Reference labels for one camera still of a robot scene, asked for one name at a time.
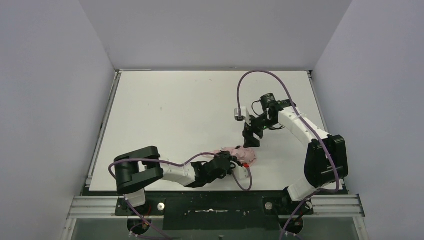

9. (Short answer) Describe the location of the pink and black folding umbrella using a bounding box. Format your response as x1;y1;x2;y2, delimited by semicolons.
212;146;257;166

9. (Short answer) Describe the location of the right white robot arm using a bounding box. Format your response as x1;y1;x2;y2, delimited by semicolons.
234;93;349;202

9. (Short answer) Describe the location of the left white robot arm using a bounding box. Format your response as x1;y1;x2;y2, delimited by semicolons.
108;146;251;207

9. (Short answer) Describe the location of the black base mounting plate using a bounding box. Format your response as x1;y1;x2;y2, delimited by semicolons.
136;190;314;231

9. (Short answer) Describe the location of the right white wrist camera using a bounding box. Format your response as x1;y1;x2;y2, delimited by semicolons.
234;106;250;122

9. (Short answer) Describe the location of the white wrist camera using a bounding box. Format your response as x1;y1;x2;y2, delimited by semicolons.
232;165;250;180
234;106;250;122

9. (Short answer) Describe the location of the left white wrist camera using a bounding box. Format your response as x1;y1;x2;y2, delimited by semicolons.
232;165;250;180

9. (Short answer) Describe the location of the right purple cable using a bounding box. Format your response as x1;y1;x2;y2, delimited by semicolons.
236;70;341;240

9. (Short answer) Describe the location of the purple cable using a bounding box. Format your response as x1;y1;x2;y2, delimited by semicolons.
108;151;253;240
236;70;341;240

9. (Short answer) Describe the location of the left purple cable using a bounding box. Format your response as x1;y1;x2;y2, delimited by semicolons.
108;151;253;240

